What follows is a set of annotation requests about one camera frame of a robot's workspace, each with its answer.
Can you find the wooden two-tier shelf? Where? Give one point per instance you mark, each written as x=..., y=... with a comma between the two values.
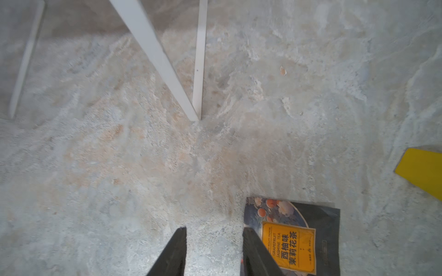
x=137, y=21

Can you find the yellow paper piece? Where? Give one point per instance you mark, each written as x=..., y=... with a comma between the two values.
x=423, y=169

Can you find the orange label tea bag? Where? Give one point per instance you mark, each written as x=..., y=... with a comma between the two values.
x=302, y=238

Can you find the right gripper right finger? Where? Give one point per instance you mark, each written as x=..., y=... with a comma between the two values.
x=257, y=261

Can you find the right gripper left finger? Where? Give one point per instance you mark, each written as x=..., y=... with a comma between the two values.
x=171, y=262

